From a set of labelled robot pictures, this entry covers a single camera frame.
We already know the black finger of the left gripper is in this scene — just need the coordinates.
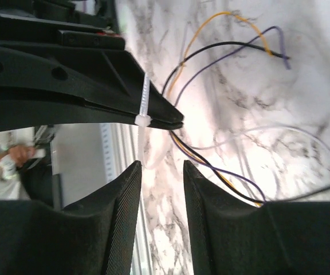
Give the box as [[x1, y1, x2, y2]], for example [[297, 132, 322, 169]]
[[0, 93, 184, 133], [0, 42, 185, 123]]

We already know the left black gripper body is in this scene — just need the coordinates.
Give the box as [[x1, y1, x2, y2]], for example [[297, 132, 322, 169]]
[[0, 1, 125, 50]]

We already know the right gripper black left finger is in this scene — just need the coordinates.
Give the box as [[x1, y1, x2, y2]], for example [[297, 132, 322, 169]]
[[0, 161, 142, 274]]

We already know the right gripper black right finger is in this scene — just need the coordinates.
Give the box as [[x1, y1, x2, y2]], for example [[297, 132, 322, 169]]
[[183, 161, 330, 274]]

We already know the white zip tie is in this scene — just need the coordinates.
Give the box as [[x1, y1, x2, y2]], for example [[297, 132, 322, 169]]
[[135, 73, 164, 170]]

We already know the purple thin wire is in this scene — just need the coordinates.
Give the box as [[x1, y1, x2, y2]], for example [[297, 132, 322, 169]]
[[170, 25, 292, 203]]

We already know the dark thin wire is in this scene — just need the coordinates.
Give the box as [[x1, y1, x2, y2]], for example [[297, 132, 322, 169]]
[[161, 41, 330, 205]]

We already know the orange thin wire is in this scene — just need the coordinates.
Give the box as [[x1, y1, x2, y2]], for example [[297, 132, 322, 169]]
[[167, 11, 274, 207]]

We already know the operator hand in background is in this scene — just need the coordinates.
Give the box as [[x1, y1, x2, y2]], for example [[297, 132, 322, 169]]
[[8, 145, 36, 167]]

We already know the operator white clothing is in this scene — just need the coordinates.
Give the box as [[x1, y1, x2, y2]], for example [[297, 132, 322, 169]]
[[0, 131, 53, 206]]

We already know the grey slotted cable duct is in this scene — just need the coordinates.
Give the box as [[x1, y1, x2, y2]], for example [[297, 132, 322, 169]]
[[100, 123, 117, 182]]

